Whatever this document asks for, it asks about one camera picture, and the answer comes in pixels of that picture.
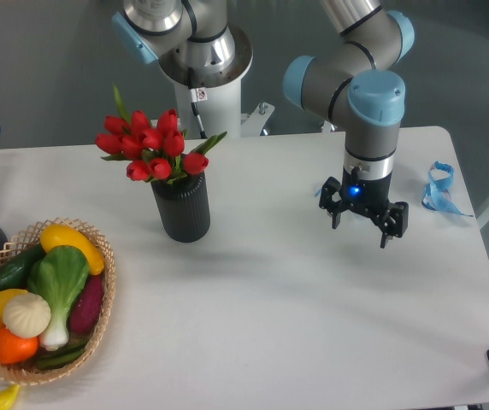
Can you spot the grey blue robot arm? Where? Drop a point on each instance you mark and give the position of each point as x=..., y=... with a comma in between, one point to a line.
x=355, y=90

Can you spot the orange tangerine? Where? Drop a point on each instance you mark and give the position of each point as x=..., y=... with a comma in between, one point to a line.
x=14, y=349

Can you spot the white steamed bun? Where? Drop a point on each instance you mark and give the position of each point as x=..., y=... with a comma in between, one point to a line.
x=26, y=315

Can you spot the purple sweet potato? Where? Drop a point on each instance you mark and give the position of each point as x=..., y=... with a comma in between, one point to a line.
x=87, y=309

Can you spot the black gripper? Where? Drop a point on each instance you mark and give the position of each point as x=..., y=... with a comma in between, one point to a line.
x=368, y=198

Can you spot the metal table bracket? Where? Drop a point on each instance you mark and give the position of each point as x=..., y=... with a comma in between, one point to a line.
x=256, y=123

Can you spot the green cucumber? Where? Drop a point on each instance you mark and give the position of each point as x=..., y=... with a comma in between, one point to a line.
x=14, y=273

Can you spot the green bok choy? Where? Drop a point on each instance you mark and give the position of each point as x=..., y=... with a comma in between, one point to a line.
x=59, y=279

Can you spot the dark green vegetable in basket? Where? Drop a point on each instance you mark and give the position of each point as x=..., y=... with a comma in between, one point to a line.
x=50, y=360

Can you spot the red tulip bouquet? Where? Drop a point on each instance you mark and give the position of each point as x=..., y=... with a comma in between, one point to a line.
x=153, y=153

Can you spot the black ribbed vase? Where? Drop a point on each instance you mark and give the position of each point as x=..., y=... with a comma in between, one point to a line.
x=183, y=207

